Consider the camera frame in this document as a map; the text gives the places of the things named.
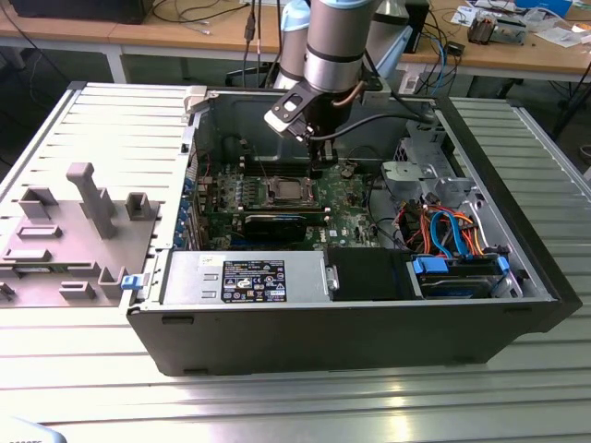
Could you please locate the silver power supply unit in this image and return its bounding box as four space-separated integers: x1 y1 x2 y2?
159 251 333 305

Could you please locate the blue flat data wire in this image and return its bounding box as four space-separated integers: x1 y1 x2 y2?
428 208 472 259

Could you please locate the grey parts rack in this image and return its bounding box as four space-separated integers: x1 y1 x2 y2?
0 161 163 310

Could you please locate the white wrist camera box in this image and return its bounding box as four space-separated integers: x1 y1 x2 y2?
262 84 320 145

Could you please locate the silver metal component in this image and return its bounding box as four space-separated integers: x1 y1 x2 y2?
493 17 528 46

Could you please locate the white printed leaflet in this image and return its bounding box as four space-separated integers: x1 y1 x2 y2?
450 3 488 27

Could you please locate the orange wire bundle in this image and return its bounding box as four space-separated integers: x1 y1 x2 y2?
450 210 488 257

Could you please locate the blue cardboard box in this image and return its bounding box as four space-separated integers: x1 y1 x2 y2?
514 0 574 16

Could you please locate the wooden desk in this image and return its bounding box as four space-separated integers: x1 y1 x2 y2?
0 0 285 84
401 0 591 101

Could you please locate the silver topped CPU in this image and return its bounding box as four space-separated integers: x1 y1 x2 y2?
275 181 309 200

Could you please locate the hard disk in blue carrier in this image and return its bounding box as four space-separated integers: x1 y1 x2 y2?
410 255 512 301

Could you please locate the green motherboard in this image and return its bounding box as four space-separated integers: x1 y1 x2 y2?
196 159 393 253

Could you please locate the copper finned CPU cooler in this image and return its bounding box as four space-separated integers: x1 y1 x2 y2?
466 12 499 46

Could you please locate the black computer box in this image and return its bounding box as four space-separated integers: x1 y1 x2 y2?
8 0 149 25

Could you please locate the CPU socket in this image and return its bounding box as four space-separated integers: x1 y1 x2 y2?
262 174 323 209

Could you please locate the silver metal drive cage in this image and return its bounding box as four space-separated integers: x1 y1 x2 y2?
380 113 484 211

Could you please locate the black PC case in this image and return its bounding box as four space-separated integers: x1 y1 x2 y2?
125 85 584 377

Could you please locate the pale blue teach pendant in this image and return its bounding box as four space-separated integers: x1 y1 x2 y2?
368 25 414 88

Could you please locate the black plastic bay shroud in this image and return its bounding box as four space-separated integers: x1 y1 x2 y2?
325 247 414 302

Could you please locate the black upright box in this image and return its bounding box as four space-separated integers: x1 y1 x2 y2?
404 0 431 53

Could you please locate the white plastic device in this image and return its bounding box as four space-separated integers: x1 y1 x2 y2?
0 416 65 443

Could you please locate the black graphics card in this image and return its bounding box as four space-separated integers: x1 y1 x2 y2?
242 211 308 244

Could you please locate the white paper sheet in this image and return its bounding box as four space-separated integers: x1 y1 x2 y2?
535 25 584 48

